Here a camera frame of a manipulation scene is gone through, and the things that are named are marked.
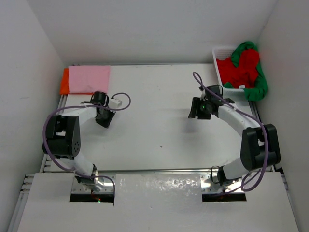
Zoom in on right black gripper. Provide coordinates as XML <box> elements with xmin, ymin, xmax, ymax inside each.
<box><xmin>189</xmin><ymin>97</ymin><xmax>211</xmax><ymax>120</ymax></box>

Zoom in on pink t shirt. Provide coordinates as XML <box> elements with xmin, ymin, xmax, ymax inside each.
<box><xmin>68</xmin><ymin>65</ymin><xmax>111</xmax><ymax>94</ymax></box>

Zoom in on orange t shirt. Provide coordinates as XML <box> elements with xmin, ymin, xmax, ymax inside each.
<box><xmin>59</xmin><ymin>68</ymin><xmax>93</xmax><ymax>95</ymax></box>

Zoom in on red t shirt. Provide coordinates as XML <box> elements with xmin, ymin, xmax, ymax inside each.
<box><xmin>216</xmin><ymin>49</ymin><xmax>259</xmax><ymax>89</ymax></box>

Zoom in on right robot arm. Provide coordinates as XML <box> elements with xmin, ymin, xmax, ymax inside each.
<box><xmin>188</xmin><ymin>97</ymin><xmax>281</xmax><ymax>186</ymax></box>

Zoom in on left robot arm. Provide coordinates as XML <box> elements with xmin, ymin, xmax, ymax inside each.
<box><xmin>43</xmin><ymin>92</ymin><xmax>122</xmax><ymax>191</ymax></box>

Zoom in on white plastic bin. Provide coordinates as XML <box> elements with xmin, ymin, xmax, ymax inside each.
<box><xmin>212</xmin><ymin>45</ymin><xmax>244</xmax><ymax>95</ymax></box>

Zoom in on green t shirt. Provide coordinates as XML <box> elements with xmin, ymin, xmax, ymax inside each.
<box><xmin>230</xmin><ymin>41</ymin><xmax>268</xmax><ymax>101</ymax></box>

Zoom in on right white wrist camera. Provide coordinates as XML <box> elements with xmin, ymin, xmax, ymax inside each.
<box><xmin>199</xmin><ymin>85</ymin><xmax>223</xmax><ymax>99</ymax></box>

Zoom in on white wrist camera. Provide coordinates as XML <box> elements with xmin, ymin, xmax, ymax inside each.
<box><xmin>109</xmin><ymin>98</ymin><xmax>122</xmax><ymax>109</ymax></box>
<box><xmin>199</xmin><ymin>85</ymin><xmax>223</xmax><ymax>99</ymax></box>

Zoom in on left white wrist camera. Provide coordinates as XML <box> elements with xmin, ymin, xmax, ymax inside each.
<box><xmin>109</xmin><ymin>98</ymin><xmax>122</xmax><ymax>109</ymax></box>

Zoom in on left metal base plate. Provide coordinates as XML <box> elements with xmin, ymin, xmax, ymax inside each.
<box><xmin>71</xmin><ymin>173</ymin><xmax>116</xmax><ymax>195</ymax></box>

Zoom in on metal base plate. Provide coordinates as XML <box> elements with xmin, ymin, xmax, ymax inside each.
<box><xmin>71</xmin><ymin>173</ymin><xmax>116</xmax><ymax>195</ymax></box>
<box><xmin>200</xmin><ymin>172</ymin><xmax>244</xmax><ymax>194</ymax></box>

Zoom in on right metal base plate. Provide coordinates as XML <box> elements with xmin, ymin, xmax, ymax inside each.
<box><xmin>200</xmin><ymin>172</ymin><xmax>244</xmax><ymax>194</ymax></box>

